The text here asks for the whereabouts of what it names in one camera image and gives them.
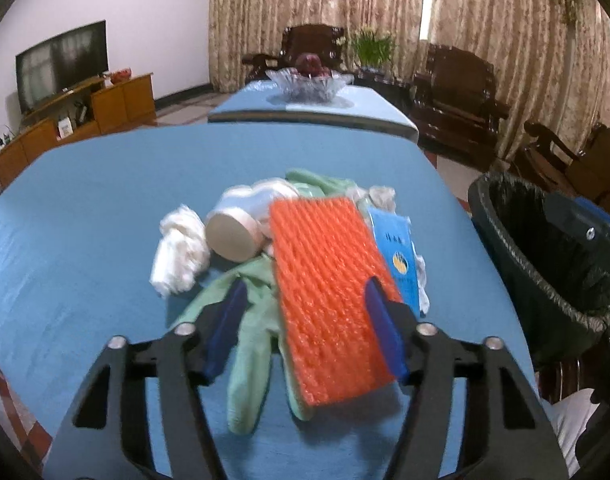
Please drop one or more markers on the dark wooden side table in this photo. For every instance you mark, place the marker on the dark wooden side table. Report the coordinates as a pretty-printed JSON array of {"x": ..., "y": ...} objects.
[{"x": 385, "y": 87}]

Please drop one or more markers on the orange foam net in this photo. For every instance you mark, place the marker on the orange foam net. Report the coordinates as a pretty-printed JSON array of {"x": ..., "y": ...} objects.
[{"x": 325, "y": 285}]

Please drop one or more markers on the white picture card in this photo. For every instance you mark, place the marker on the white picture card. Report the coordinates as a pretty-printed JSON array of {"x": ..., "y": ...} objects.
[{"x": 65, "y": 127}]

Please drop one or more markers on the flat screen television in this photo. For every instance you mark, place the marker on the flat screen television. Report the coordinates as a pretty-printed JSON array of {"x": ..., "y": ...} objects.
[{"x": 60, "y": 65}]

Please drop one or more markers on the green rubber glove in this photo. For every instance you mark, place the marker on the green rubber glove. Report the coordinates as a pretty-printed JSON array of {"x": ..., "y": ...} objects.
[
  {"x": 320, "y": 182},
  {"x": 250, "y": 360}
]

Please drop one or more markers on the glass fruit bowl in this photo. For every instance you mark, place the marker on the glass fruit bowl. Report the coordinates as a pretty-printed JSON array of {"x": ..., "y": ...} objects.
[{"x": 305, "y": 90}]

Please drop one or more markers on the dark wooden armchair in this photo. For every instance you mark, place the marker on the dark wooden armchair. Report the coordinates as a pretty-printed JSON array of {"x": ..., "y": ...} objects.
[
  {"x": 455, "y": 90},
  {"x": 305, "y": 40}
]

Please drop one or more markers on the black trash bin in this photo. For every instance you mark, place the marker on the black trash bin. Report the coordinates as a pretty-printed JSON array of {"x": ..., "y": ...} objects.
[{"x": 525, "y": 260}]

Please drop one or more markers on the coffee table with blue cloth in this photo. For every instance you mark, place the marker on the coffee table with blue cloth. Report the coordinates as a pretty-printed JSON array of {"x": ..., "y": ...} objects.
[{"x": 335, "y": 116}]

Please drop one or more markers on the wooden television cabinet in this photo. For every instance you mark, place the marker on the wooden television cabinet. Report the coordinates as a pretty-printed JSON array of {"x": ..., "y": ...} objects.
[{"x": 120, "y": 100}]

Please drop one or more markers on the red bowl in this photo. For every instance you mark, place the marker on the red bowl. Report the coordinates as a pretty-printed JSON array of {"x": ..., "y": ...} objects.
[{"x": 121, "y": 76}]

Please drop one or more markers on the large white tissue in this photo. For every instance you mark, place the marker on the large white tissue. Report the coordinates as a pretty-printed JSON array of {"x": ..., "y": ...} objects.
[{"x": 180, "y": 255}]

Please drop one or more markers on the floral beige curtains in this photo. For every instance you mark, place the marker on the floral beige curtains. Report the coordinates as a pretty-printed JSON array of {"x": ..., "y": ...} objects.
[{"x": 485, "y": 10}]

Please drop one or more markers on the potted green plant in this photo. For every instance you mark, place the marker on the potted green plant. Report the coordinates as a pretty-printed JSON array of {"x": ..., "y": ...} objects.
[{"x": 372, "y": 50}]

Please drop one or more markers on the person's dark clothing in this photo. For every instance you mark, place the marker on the person's dark clothing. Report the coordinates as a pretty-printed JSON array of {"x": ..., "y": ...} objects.
[{"x": 602, "y": 440}]

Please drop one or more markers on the red fruit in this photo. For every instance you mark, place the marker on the red fruit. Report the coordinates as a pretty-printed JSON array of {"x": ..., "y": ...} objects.
[{"x": 312, "y": 66}]

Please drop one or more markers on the dark wooden sofa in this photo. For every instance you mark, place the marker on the dark wooden sofa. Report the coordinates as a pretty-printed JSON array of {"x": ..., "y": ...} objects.
[{"x": 585, "y": 170}]

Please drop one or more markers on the person's white clothing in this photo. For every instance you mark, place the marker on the person's white clothing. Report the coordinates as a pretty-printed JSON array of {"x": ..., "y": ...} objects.
[{"x": 570, "y": 430}]

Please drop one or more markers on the blue paper packet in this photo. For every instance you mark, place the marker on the blue paper packet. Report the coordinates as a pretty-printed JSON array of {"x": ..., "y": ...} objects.
[{"x": 397, "y": 250}]

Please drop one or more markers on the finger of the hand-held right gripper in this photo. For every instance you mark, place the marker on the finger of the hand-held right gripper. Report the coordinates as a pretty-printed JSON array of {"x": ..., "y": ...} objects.
[{"x": 570, "y": 225}]

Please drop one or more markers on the crushed white paper cup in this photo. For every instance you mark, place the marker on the crushed white paper cup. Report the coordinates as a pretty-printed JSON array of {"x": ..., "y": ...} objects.
[{"x": 230, "y": 235}]

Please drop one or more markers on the small white tissue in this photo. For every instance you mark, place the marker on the small white tissue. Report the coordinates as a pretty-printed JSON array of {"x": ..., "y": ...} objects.
[
  {"x": 424, "y": 290},
  {"x": 382, "y": 197}
]

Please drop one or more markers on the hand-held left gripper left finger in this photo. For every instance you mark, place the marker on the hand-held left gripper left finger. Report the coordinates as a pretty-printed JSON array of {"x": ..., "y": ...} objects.
[{"x": 230, "y": 320}]

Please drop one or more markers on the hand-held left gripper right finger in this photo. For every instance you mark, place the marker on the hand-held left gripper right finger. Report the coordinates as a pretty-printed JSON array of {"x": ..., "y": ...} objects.
[{"x": 385, "y": 335}]

